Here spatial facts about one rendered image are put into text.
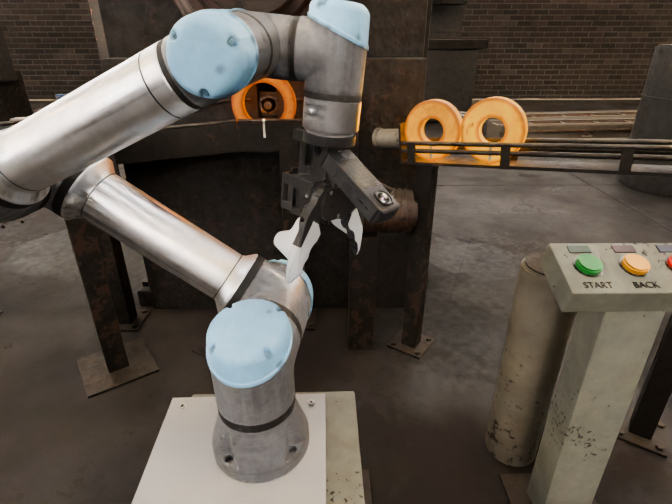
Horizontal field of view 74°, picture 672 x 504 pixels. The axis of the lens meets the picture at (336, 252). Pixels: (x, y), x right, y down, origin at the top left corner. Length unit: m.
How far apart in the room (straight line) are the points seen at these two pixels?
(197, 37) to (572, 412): 0.84
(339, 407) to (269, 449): 0.23
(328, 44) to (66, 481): 1.12
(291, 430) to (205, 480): 0.14
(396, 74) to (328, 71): 0.88
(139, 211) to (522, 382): 0.83
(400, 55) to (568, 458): 1.14
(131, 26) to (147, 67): 1.09
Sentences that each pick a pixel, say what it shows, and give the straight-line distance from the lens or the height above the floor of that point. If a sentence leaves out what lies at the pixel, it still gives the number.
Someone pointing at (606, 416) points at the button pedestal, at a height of 0.31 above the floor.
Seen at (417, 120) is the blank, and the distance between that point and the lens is 1.25.
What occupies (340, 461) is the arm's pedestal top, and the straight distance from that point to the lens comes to 0.81.
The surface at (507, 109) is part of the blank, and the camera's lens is 1.17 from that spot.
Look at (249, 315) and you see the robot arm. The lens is 0.64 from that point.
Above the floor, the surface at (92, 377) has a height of 0.01.
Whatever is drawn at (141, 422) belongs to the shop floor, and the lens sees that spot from 1.38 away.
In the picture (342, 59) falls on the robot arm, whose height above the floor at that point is 0.91.
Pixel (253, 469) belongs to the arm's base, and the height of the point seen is 0.38.
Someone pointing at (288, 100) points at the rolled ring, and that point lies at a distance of 1.36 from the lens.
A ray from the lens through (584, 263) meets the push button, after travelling 0.81.
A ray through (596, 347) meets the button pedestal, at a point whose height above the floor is 0.47.
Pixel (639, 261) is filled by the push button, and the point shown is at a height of 0.61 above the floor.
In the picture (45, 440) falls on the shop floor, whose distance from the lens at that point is 1.45.
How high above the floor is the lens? 0.93
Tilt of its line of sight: 26 degrees down
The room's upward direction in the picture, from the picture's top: straight up
